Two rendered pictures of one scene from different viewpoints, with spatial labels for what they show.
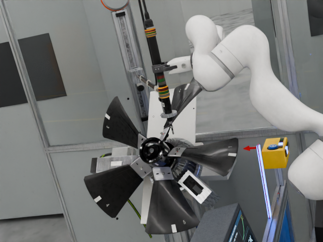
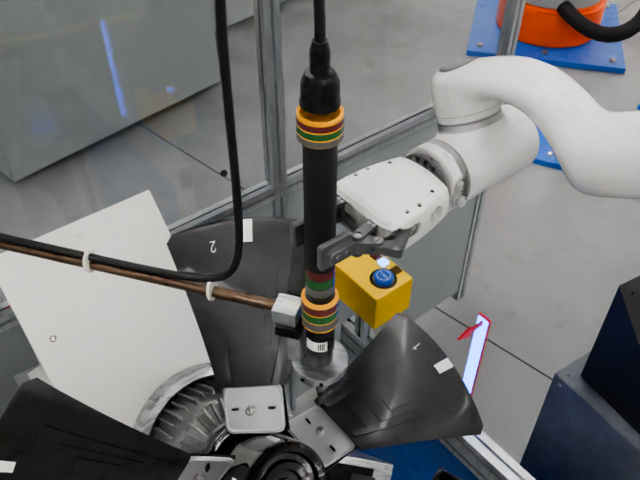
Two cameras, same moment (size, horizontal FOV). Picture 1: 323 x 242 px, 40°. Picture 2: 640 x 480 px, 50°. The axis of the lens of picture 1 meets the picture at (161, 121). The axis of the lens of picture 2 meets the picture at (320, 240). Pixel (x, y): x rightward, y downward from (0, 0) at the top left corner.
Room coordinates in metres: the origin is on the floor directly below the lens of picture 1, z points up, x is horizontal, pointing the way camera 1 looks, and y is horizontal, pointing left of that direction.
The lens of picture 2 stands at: (1.55, 0.43, 2.05)
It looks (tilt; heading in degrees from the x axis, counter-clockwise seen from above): 43 degrees down; 297
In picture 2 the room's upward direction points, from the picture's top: straight up
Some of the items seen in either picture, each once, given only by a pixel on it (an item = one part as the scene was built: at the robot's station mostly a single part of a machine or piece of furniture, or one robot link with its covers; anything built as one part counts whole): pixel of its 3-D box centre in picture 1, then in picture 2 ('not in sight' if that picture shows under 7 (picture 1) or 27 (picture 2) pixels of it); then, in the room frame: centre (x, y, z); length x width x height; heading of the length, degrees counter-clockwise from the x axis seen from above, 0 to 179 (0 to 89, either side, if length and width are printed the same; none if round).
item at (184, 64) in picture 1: (183, 63); (394, 199); (1.75, -0.14, 1.56); 0.11 x 0.10 x 0.07; 66
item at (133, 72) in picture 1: (136, 75); not in sight; (2.41, 0.08, 1.44); 0.10 x 0.07 x 0.08; 11
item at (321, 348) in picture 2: (158, 68); (320, 244); (1.79, -0.04, 1.56); 0.04 x 0.04 x 0.46
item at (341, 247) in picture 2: (159, 68); (350, 251); (1.76, -0.04, 1.56); 0.07 x 0.03 x 0.03; 66
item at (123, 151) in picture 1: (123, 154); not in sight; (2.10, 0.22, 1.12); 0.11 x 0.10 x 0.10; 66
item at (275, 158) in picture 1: (276, 153); (367, 283); (1.91, -0.49, 1.02); 0.16 x 0.10 x 0.11; 156
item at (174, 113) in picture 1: (166, 103); (311, 336); (1.80, -0.03, 1.40); 0.09 x 0.07 x 0.10; 11
